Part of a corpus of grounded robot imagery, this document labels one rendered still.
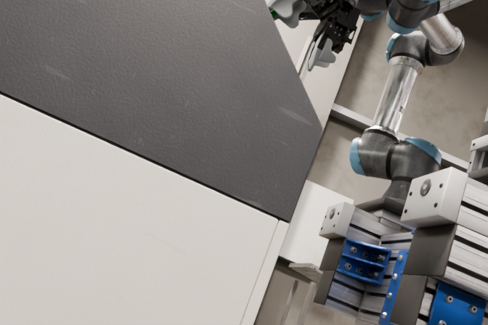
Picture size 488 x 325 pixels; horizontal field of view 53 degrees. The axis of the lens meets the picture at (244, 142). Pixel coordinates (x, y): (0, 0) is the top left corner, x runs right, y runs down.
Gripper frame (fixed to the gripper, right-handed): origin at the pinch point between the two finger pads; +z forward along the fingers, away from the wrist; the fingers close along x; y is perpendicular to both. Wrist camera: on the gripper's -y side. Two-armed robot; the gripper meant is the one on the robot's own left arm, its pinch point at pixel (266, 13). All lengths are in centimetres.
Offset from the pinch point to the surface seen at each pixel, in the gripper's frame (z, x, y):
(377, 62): -45, 354, -110
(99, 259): 33, -36, 39
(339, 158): 29, 329, -44
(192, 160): 18.5, -28.7, 31.0
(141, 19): 14.3, -33.9, 9.8
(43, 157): 33, -41, 24
